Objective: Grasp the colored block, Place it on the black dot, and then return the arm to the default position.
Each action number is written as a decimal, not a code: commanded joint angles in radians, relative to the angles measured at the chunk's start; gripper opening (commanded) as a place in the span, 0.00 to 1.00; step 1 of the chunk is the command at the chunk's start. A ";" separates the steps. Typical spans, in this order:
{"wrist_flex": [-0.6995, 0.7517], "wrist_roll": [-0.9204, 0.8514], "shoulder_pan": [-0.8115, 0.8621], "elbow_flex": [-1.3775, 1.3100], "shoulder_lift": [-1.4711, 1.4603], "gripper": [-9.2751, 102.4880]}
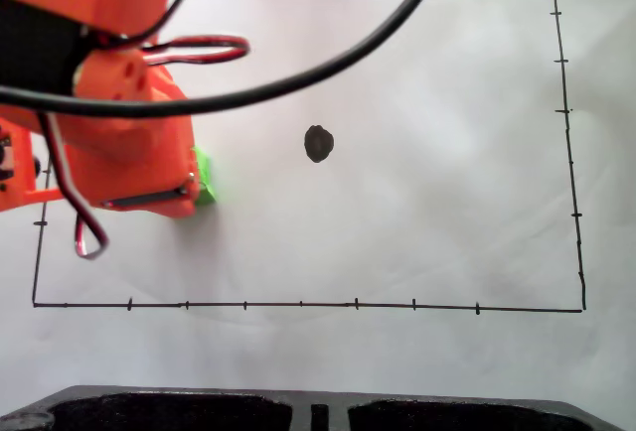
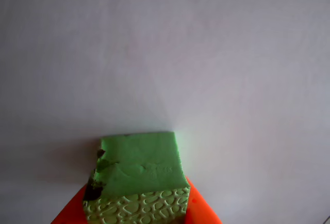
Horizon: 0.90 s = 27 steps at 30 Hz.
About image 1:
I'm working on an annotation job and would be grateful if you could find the green textured cube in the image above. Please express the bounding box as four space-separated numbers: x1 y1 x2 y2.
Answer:
191 145 221 208

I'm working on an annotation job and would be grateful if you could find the red white black servo cable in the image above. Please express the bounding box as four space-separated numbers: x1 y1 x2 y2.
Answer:
38 111 110 260
139 35 250 67

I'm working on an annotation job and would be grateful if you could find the black dot mark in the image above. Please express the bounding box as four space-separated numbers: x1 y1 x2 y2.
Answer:
303 124 335 164

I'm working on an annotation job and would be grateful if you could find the black plastic stand base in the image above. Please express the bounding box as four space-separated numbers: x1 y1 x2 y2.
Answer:
0 384 633 431

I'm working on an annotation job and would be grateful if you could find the thick black cable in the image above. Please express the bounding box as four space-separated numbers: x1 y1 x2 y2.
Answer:
0 0 448 118

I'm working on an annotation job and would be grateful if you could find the white paper sheet with rectangle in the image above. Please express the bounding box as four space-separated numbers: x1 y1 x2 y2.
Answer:
0 0 636 402

